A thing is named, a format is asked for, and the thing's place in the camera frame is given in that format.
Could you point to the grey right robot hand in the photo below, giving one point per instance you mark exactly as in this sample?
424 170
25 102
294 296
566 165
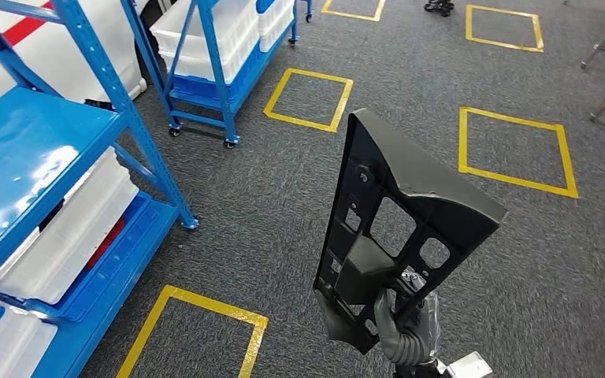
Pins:
430 323

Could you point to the black plastic plate bracket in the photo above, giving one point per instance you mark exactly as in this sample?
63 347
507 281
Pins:
438 182

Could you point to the blue wheeled shelf cart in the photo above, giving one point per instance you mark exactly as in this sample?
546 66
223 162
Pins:
214 52

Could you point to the blue metal shelf rack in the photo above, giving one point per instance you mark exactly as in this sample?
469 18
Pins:
20 146

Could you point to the yellow floor tape square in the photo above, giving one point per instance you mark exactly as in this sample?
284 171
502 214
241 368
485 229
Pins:
516 182
297 121
506 45
349 15

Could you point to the person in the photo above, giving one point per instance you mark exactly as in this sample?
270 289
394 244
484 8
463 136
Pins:
438 6

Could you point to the red item in bin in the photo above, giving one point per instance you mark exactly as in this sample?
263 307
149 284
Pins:
105 245

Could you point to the white plastic bin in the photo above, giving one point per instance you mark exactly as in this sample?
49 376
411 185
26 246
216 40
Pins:
240 31
276 26
73 235
10 349

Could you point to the white car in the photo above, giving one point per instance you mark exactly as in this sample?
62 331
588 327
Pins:
73 62

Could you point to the red barrier belt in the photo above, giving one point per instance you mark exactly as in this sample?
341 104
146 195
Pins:
0 47

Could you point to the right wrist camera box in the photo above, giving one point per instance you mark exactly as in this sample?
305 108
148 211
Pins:
467 368

